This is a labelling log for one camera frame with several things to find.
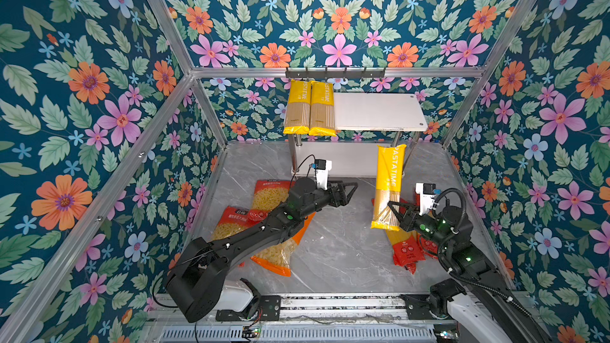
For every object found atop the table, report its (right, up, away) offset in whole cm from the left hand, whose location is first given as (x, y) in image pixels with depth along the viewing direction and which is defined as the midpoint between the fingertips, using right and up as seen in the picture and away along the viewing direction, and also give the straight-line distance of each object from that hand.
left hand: (354, 180), depth 72 cm
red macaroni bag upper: (-33, -8, +23) cm, 41 cm away
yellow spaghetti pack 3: (+11, -1, 0) cm, 11 cm away
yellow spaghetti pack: (-18, +22, +7) cm, 30 cm away
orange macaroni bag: (-26, -27, +9) cm, 39 cm away
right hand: (+11, -7, 0) cm, 13 cm away
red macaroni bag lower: (-44, -16, +17) cm, 50 cm away
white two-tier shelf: (+18, +23, +13) cm, 32 cm away
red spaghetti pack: (+19, -26, +8) cm, 33 cm away
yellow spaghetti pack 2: (-10, +24, +9) cm, 27 cm away
